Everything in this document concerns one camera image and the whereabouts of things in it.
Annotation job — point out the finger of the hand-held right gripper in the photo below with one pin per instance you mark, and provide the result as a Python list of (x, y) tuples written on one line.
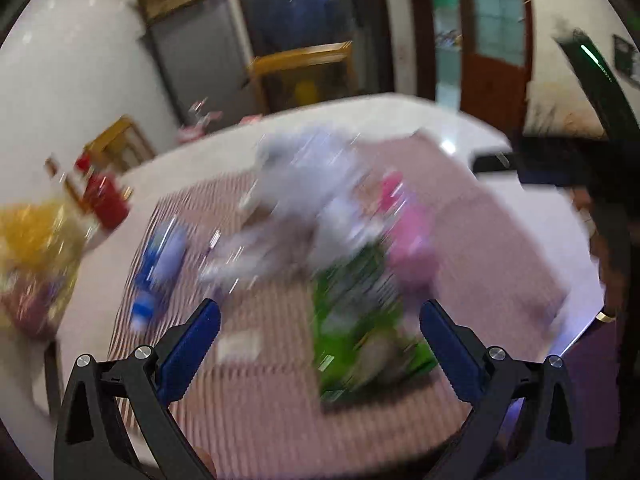
[(545, 165)]

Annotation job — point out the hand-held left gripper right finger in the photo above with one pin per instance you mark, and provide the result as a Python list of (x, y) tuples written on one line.
[(450, 345)]

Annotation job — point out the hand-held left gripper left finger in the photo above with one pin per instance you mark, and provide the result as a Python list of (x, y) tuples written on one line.
[(190, 345)]

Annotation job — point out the green snack packet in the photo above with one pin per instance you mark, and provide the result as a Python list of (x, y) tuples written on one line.
[(350, 340)]

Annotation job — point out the person's right hand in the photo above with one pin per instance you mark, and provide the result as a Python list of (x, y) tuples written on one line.
[(612, 255)]

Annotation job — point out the white paper scrap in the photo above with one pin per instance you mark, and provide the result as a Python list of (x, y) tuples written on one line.
[(239, 346)]

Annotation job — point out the red striped cloth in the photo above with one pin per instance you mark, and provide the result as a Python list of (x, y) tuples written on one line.
[(250, 410)]

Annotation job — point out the blue and white bottle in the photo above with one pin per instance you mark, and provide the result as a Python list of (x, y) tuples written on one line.
[(160, 260)]

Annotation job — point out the brown wooden door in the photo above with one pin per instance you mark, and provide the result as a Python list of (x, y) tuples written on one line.
[(495, 90)]

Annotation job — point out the pink plastic packet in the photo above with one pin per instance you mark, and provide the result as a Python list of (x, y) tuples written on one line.
[(410, 245)]

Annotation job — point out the yellow oil bottle red cap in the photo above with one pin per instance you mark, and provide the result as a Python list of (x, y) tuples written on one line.
[(40, 250)]

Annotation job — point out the white plastic bag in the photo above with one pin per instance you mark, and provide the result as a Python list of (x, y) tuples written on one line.
[(305, 195)]

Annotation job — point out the wooden chair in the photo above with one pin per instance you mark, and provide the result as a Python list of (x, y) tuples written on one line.
[(300, 55), (117, 135)]

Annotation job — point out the pink children's bicycle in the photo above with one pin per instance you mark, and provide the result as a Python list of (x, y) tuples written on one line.
[(200, 120)]

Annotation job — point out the yellow plastic object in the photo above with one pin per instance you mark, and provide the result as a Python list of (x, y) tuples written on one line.
[(306, 91)]

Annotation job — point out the dark glass door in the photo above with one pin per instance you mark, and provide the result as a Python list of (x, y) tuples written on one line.
[(310, 5)]

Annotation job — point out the grey refrigerator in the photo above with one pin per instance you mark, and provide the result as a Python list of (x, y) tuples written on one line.
[(200, 60)]

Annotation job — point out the wall socket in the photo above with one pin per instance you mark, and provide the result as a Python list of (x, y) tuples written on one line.
[(626, 55)]

